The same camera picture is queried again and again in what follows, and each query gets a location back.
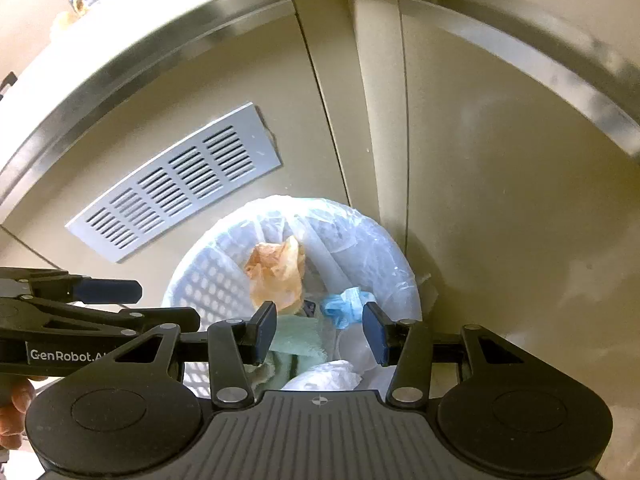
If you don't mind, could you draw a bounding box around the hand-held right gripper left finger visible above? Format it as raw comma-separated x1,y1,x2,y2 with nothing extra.
112,301,277,409

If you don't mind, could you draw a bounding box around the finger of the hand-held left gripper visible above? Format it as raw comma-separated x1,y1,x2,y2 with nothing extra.
0,297,201,333
0,267,143,306

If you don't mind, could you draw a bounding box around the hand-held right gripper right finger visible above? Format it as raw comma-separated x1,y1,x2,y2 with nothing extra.
362,301,526,407

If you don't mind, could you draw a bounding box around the green cloth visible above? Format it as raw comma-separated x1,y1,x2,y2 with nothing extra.
262,314,333,392

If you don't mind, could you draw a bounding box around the blue mask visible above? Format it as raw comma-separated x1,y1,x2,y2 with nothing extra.
320,287,373,330

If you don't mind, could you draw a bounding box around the white plastic bag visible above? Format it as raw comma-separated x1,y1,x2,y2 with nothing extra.
282,359,363,392

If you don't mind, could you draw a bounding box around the tan plastic bag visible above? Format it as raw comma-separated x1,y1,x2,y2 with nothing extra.
245,236,307,313

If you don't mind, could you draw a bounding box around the white mesh plastic wastebasket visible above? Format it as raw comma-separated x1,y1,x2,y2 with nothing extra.
162,195,423,401

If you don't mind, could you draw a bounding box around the translucent blue bin liner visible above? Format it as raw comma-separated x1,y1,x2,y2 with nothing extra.
162,195,423,401

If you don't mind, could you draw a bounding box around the person's left hand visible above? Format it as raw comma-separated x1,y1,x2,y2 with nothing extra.
0,377,36,451

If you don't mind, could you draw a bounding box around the grey cabinet vent grille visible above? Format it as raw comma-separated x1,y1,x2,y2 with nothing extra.
65,102,283,263

